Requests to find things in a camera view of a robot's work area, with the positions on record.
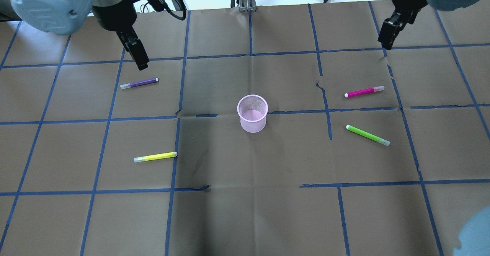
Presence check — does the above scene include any purple pen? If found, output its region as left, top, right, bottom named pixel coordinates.
left=120, top=77, right=159, bottom=89

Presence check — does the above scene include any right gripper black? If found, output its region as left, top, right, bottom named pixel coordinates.
left=378, top=0, right=428, bottom=50

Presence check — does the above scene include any pink mesh cup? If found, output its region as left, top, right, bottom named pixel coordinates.
left=237, top=95, right=268, bottom=133

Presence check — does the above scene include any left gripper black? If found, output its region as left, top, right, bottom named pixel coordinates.
left=91, top=0, right=149, bottom=71

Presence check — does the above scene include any pink pen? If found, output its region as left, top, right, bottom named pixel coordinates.
left=344, top=85, right=385, bottom=98

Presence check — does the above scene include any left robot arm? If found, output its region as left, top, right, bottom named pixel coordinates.
left=1, top=0, right=149, bottom=70

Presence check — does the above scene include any yellow pen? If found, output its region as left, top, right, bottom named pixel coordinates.
left=133, top=152, right=178, bottom=163

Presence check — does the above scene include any green pen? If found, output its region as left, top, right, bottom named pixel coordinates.
left=345, top=125, right=391, bottom=146

